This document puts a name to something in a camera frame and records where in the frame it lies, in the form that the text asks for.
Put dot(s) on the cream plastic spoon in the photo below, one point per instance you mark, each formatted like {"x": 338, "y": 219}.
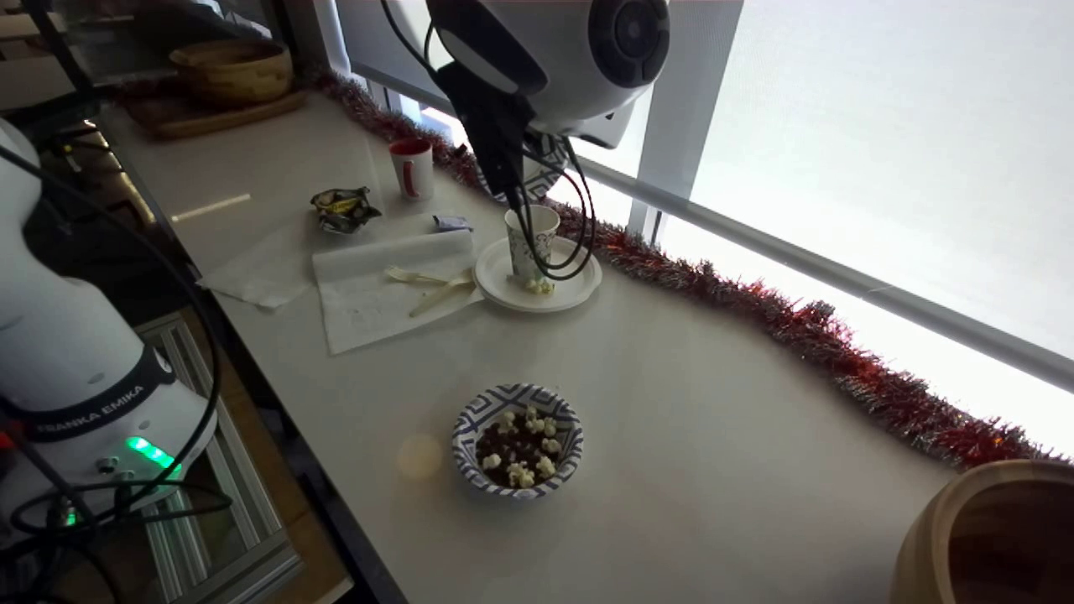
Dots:
{"x": 420, "y": 276}

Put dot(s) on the white round plate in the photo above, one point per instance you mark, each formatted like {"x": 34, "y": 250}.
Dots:
{"x": 558, "y": 292}

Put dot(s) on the white napkin under forks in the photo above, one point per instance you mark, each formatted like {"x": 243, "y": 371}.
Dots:
{"x": 371, "y": 307}

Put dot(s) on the patterned paper bowl dark contents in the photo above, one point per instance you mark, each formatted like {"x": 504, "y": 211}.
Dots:
{"x": 473, "y": 438}

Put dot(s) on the wooden tray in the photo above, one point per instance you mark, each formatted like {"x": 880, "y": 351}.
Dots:
{"x": 212, "y": 113}

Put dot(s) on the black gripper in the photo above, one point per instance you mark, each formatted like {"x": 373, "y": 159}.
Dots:
{"x": 487, "y": 119}

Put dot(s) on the white mug red inside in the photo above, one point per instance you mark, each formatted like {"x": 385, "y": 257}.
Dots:
{"x": 413, "y": 169}

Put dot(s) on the red silver tinsel garland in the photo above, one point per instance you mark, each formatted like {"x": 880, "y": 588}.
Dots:
{"x": 785, "y": 321}

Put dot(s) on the plain white paper napkin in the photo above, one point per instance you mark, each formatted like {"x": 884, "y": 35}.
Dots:
{"x": 263, "y": 272}

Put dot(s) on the white candy pieces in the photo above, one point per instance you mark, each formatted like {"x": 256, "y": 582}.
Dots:
{"x": 540, "y": 288}

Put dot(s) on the small blue white wrapper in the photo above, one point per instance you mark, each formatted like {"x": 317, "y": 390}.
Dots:
{"x": 450, "y": 224}

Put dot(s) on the grey metal support frame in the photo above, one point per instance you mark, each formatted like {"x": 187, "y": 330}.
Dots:
{"x": 236, "y": 505}

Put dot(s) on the black yellow snack bag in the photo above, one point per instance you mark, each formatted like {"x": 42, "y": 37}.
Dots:
{"x": 345, "y": 211}

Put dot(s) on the white window post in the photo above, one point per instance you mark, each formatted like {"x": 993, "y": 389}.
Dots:
{"x": 683, "y": 113}

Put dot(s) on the wooden bowl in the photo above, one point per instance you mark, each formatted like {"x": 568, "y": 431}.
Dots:
{"x": 236, "y": 73}
{"x": 995, "y": 538}

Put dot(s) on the dark and white candy mix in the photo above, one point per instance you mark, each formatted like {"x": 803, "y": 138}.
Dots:
{"x": 521, "y": 446}

